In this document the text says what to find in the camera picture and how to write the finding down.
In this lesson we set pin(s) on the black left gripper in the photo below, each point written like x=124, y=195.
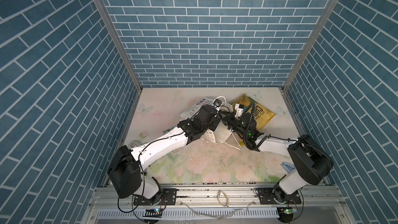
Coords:
x=216, y=122

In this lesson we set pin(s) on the white cable duct strip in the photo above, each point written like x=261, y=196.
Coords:
x=185, y=213

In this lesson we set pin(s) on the green Fox's mint candy bag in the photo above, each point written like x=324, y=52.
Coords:
x=168, y=130

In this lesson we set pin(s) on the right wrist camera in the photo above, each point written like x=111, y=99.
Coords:
x=239, y=110

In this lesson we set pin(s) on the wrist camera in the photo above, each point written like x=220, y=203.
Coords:
x=239, y=110
x=218, y=104

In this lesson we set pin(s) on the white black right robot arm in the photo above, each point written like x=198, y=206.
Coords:
x=311, y=163

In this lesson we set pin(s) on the rubber band on rail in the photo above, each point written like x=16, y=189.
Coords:
x=223, y=199

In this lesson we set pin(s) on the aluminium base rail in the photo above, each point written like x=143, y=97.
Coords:
x=248, y=194

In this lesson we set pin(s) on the aluminium right corner post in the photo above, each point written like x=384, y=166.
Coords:
x=326, y=13

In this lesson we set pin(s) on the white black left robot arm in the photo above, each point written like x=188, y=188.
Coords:
x=126, y=169

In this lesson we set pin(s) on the aluminium corner post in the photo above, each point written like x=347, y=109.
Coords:
x=326, y=13
x=102, y=11

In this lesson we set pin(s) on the yellow chips bag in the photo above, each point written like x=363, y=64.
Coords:
x=262, y=115

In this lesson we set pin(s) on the aluminium left corner post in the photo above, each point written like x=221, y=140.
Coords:
x=102, y=11

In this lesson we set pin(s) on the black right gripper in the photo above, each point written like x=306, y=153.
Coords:
x=228, y=120

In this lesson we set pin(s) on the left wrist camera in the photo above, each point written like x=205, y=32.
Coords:
x=218, y=104

